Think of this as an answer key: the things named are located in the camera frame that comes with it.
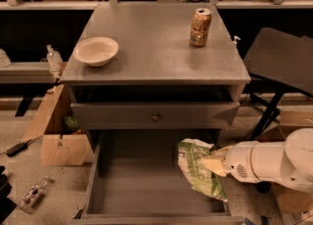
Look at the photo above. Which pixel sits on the grey drawer cabinet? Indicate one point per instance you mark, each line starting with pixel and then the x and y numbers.
pixel 156 63

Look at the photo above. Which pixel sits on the plastic bottle on floor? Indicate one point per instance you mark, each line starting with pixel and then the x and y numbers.
pixel 34 194

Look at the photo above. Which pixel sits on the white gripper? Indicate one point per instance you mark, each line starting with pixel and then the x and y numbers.
pixel 241 160

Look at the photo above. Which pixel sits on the green jalapeno chip bag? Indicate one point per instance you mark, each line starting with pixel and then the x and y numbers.
pixel 190 155

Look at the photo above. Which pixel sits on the orange soda can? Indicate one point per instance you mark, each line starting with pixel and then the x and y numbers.
pixel 200 26

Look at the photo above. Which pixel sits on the closed grey top drawer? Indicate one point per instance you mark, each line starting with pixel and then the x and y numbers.
pixel 92 116

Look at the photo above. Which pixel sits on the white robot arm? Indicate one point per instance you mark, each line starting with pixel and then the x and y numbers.
pixel 288 163

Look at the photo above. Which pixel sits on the clear plastic water bottle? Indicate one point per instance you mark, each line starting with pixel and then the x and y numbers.
pixel 53 57

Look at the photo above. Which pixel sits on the cardboard box on left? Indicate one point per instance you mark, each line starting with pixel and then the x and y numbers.
pixel 60 146

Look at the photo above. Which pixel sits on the open grey middle drawer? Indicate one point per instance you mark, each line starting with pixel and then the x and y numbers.
pixel 135 180

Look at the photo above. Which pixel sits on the black power adapter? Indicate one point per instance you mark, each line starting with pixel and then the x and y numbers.
pixel 17 148

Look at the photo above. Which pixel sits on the white ceramic bowl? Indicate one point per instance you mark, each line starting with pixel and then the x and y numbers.
pixel 95 51

